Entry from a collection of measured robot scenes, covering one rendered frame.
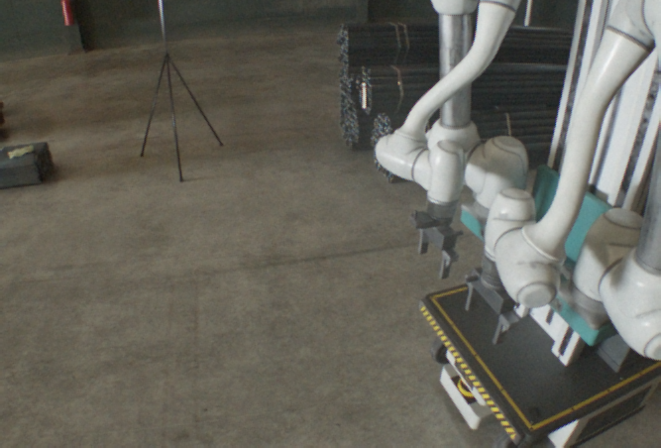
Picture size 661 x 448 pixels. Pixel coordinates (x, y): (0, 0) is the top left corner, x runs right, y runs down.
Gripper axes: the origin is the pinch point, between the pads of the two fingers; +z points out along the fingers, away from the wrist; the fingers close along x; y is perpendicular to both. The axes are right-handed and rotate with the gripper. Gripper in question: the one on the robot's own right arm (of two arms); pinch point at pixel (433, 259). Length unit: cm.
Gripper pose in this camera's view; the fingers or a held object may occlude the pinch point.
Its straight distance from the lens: 141.0
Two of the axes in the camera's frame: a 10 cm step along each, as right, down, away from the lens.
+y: 9.5, -1.6, 2.8
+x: -3.2, -4.7, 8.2
